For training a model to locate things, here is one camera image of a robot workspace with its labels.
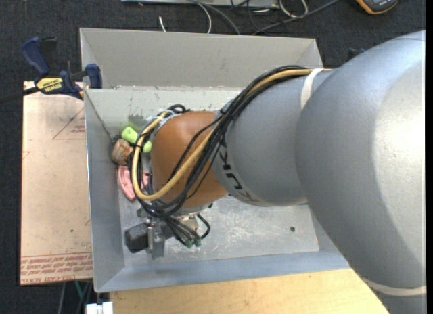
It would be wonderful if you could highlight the lime green toy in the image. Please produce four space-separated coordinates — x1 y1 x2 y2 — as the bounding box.
120 125 153 154

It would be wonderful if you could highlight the brown cardboard board, red print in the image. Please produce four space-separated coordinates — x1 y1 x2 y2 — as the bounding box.
20 81 95 286

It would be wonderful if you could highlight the brown ridged toy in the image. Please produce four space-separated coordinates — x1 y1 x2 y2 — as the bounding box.
110 139 135 166

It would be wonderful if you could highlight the grey metal bin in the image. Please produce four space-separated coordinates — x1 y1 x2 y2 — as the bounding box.
79 27 352 294

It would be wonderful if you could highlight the pink curved toy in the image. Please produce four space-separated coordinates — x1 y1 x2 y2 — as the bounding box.
116 164 150 202

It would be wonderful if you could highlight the dark grey block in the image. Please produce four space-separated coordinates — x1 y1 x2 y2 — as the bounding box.
124 223 150 254

